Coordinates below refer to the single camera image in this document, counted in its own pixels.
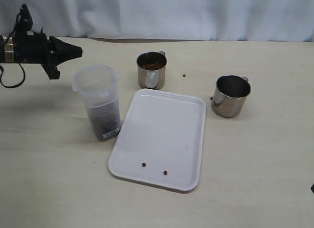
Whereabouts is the white curtain backdrop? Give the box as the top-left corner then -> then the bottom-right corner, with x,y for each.
0,0 -> 314,42

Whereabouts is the steel mug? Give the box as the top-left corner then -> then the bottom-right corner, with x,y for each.
211,75 -> 251,118
136,51 -> 167,90

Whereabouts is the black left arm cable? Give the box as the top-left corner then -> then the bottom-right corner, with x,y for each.
0,3 -> 34,89

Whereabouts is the white rectangular tray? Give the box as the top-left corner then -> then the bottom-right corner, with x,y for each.
108,89 -> 207,192

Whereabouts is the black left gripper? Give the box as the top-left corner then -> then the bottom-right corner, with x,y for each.
14,34 -> 83,80

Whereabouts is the clear plastic tall container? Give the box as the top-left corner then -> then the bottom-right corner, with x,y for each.
72,64 -> 121,141

